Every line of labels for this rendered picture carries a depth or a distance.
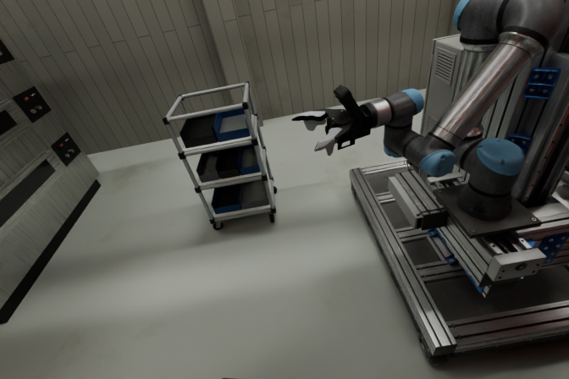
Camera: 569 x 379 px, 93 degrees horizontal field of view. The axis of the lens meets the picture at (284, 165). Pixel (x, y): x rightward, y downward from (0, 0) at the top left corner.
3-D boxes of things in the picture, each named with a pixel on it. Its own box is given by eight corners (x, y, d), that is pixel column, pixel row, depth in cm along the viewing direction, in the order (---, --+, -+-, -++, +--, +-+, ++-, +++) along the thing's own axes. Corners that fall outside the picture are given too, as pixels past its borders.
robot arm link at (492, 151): (493, 200, 82) (506, 163, 74) (455, 176, 92) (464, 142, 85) (523, 186, 84) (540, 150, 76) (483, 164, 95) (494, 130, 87)
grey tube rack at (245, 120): (213, 235, 214) (157, 121, 156) (219, 199, 248) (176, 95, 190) (280, 223, 212) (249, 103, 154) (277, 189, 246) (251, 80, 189)
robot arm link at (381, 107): (393, 106, 70) (374, 92, 76) (378, 111, 69) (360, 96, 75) (389, 129, 75) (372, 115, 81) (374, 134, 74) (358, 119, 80)
